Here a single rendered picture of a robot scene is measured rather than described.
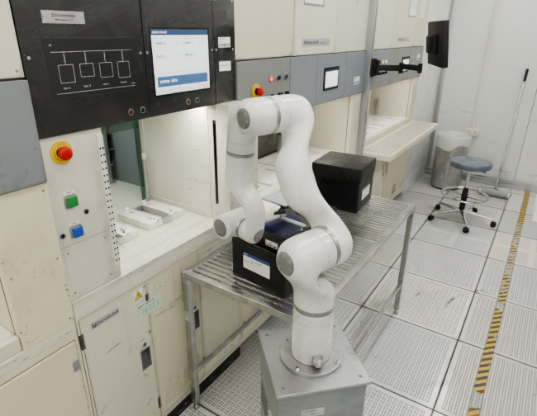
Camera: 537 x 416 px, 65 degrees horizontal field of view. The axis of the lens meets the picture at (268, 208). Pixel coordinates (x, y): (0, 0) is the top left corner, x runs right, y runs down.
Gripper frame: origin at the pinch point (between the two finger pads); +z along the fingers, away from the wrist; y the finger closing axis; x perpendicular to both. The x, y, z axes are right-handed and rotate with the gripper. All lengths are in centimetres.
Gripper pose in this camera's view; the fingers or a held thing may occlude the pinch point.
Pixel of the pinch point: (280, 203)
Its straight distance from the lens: 163.1
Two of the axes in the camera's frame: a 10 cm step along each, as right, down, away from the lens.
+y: 7.6, 2.6, -6.0
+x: 0.2, -9.3, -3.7
